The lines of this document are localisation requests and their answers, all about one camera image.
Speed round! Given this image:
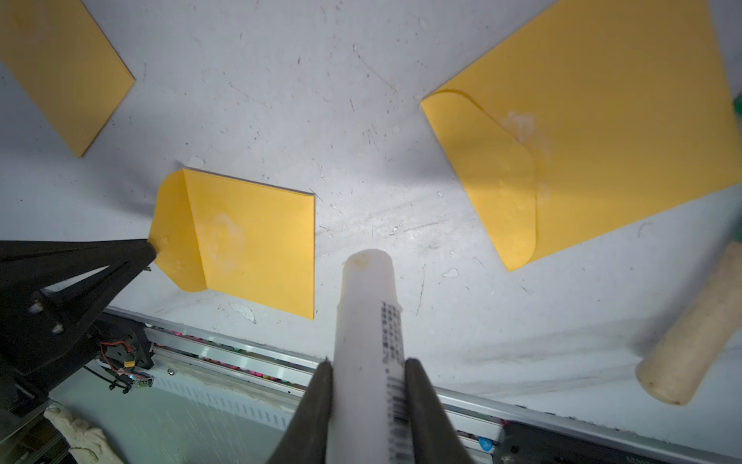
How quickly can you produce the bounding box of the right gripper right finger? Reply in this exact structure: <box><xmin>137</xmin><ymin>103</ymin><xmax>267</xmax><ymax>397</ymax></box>
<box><xmin>405</xmin><ymin>358</ymin><xmax>473</xmax><ymax>464</ymax></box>

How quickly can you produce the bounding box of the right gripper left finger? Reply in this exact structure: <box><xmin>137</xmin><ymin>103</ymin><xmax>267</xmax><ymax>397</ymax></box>
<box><xmin>268</xmin><ymin>361</ymin><xmax>334</xmax><ymax>464</ymax></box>

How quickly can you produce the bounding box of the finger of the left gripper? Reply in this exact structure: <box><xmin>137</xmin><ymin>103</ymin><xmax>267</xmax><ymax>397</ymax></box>
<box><xmin>1</xmin><ymin>239</ymin><xmax>157</xmax><ymax>375</ymax></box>

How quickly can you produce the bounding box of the white glue stick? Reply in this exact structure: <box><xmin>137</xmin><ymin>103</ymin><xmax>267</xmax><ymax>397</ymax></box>
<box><xmin>328</xmin><ymin>249</ymin><xmax>415</xmax><ymax>463</ymax></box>

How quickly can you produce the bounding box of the yellow envelope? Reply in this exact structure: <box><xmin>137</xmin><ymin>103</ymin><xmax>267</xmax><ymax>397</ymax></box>
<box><xmin>1</xmin><ymin>1</ymin><xmax>134</xmax><ymax>158</ymax></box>
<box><xmin>148</xmin><ymin>168</ymin><xmax>315</xmax><ymax>319</ymax></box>
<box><xmin>422</xmin><ymin>1</ymin><xmax>741</xmax><ymax>271</ymax></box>

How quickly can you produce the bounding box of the white cloth glove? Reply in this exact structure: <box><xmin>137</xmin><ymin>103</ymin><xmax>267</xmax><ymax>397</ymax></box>
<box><xmin>44</xmin><ymin>404</ymin><xmax>124</xmax><ymax>464</ymax></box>

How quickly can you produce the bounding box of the green head wooden hammer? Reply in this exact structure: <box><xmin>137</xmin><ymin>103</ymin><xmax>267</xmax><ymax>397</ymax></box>
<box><xmin>634</xmin><ymin>92</ymin><xmax>742</xmax><ymax>407</ymax></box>

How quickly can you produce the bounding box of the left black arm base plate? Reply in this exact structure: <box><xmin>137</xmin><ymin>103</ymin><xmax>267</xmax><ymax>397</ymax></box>
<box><xmin>85</xmin><ymin>314</ymin><xmax>154</xmax><ymax>394</ymax></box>

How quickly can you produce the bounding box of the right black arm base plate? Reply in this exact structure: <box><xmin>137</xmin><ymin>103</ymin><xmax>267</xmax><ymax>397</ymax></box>
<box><xmin>494</xmin><ymin>423</ymin><xmax>662</xmax><ymax>464</ymax></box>

